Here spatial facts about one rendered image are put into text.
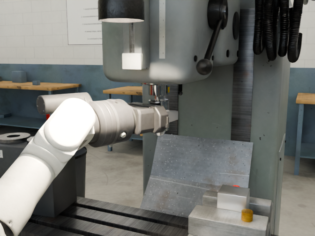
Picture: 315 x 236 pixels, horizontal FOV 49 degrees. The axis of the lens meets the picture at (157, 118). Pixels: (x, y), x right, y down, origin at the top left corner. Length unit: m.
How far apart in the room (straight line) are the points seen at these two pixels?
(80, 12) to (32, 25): 1.06
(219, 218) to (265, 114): 0.46
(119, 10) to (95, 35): 5.35
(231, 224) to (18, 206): 0.39
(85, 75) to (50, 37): 0.95
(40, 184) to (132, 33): 0.31
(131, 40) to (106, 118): 0.15
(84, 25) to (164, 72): 5.38
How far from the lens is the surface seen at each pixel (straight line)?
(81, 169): 2.71
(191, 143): 1.14
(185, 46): 0.65
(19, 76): 6.49
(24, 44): 6.84
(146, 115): 0.69
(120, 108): 0.66
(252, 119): 1.10
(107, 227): 0.92
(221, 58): 0.83
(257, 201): 0.81
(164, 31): 0.66
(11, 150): 1.00
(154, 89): 0.74
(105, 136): 0.64
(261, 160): 1.12
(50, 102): 0.63
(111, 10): 0.53
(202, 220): 0.71
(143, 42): 0.64
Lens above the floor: 1.37
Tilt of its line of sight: 10 degrees down
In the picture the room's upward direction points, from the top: straight up
